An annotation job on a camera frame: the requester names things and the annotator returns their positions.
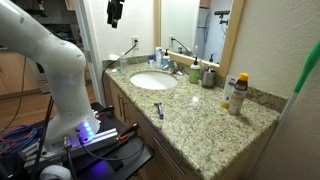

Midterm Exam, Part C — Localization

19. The clear plastic bottle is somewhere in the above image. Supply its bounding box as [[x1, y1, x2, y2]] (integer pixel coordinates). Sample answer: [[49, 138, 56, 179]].
[[120, 53, 128, 73]]

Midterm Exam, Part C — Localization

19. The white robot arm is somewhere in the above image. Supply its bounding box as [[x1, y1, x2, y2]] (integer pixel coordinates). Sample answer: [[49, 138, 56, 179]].
[[0, 0, 100, 152]]

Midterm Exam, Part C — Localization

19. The blue white pump bottle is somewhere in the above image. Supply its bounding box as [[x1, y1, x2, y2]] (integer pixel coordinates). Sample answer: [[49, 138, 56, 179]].
[[162, 49, 170, 69]]

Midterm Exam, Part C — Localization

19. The small blue cap bottle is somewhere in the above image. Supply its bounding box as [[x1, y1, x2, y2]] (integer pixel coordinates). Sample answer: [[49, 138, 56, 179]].
[[148, 55, 154, 68]]

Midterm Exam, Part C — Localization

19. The green soap pump bottle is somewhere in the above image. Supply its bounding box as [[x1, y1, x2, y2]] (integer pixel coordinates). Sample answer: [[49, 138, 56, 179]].
[[189, 60, 200, 84]]

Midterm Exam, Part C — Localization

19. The silver metal cup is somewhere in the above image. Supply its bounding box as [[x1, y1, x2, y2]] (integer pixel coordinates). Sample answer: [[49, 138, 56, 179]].
[[202, 71, 215, 88]]

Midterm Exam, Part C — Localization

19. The blue razor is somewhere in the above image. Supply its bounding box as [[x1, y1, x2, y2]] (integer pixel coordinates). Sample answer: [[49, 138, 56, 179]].
[[154, 102, 164, 119]]

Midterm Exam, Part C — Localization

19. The white oval sink basin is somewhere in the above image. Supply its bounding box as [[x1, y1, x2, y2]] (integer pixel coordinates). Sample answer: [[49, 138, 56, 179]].
[[130, 71, 178, 90]]

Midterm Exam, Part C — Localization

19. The chrome faucet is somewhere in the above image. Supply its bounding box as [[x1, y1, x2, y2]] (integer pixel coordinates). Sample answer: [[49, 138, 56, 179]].
[[170, 60, 183, 76]]

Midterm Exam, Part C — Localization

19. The white blue cleanser tube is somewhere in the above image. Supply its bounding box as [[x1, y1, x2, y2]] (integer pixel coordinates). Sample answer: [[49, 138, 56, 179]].
[[155, 47, 162, 68]]

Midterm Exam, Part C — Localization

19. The white paper packet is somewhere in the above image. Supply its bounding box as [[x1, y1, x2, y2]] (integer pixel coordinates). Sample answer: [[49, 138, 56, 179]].
[[107, 54, 120, 61]]

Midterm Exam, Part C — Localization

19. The white blue lotion tube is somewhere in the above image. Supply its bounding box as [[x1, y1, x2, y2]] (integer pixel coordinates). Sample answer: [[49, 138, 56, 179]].
[[221, 75, 238, 108]]

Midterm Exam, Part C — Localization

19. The black robot cart platform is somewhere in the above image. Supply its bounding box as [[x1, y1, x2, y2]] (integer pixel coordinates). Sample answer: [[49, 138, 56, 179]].
[[0, 101, 155, 180]]

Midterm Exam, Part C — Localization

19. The wooden vanity cabinet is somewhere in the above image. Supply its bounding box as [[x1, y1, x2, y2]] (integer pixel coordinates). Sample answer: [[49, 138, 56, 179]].
[[107, 76, 279, 180]]

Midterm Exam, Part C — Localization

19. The wood framed mirror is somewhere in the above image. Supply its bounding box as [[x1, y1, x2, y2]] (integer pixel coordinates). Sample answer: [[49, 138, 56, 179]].
[[153, 0, 246, 77]]

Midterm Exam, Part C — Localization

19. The orange cap sunscreen spray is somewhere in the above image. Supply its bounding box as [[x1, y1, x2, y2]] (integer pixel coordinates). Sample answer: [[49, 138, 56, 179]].
[[228, 72, 249, 115]]

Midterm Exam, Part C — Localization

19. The white wall outlet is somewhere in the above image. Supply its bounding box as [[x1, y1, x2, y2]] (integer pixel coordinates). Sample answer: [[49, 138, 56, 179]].
[[131, 36, 139, 50]]

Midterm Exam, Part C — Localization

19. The black power cable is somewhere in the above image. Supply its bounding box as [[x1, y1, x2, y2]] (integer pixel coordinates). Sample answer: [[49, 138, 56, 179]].
[[100, 41, 139, 104]]

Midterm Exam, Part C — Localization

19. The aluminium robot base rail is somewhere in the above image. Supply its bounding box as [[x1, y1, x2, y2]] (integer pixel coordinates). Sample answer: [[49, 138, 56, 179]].
[[18, 128, 118, 169]]

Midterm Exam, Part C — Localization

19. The blue red cable bundle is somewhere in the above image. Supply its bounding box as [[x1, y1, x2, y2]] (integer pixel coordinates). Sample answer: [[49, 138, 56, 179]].
[[0, 124, 38, 156]]

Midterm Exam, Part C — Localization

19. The green white mop handle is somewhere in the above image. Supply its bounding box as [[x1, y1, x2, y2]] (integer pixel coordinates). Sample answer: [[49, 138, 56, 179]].
[[275, 39, 320, 129]]

